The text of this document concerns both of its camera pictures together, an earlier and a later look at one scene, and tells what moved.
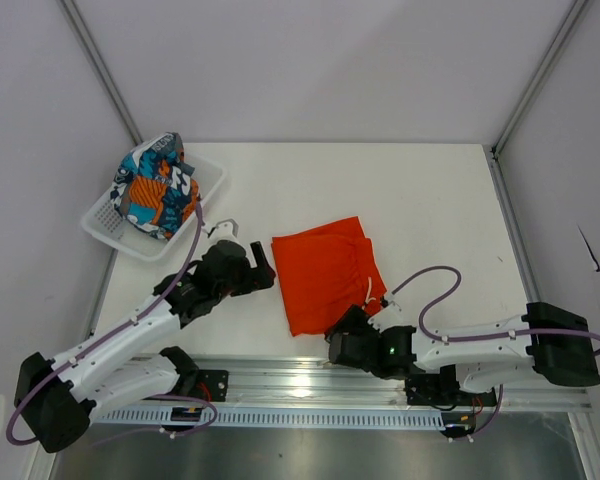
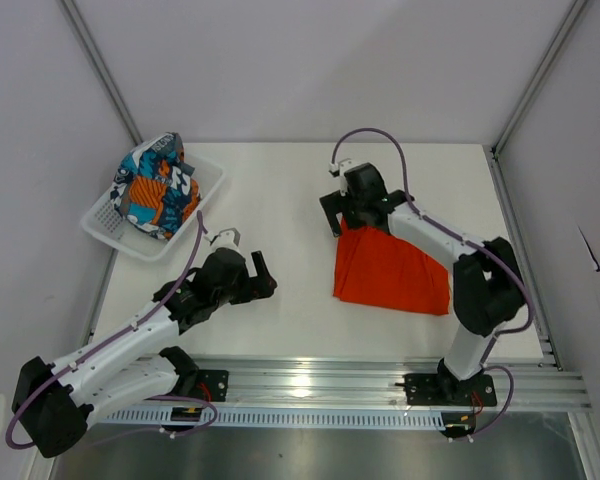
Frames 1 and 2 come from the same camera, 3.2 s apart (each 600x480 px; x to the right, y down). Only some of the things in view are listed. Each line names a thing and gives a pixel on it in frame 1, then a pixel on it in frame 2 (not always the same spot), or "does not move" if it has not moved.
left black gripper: (258, 277) does not move
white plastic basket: (106, 222) does not move
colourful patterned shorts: (154, 188) does not move
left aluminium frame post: (103, 70) does not move
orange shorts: (327, 272) to (377, 268)
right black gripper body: (358, 320) to (354, 217)
